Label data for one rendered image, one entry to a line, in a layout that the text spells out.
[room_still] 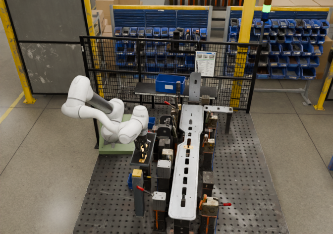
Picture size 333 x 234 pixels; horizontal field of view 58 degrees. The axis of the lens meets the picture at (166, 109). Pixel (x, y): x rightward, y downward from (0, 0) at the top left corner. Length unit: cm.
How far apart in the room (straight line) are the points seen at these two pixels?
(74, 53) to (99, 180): 245
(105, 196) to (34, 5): 295
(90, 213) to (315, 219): 230
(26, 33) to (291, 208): 414
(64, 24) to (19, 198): 236
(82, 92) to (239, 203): 152
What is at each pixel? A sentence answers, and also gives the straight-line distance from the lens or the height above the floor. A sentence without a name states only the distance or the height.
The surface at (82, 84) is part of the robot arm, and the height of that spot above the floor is 161.
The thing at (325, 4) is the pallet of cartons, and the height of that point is 135.
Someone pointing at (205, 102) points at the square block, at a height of 101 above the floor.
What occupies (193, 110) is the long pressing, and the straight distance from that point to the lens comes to 303.
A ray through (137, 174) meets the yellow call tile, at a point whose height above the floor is 116.
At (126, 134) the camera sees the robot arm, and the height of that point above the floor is 156.
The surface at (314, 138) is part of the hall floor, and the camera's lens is 472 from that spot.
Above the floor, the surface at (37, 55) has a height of 83.
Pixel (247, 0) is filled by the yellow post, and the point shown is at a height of 196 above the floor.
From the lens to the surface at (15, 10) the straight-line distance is 484.
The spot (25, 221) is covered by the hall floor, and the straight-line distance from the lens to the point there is 363.
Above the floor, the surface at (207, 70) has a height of 122.
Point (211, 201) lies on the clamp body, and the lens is 215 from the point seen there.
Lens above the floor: 271
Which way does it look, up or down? 34 degrees down
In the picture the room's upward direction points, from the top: straight up
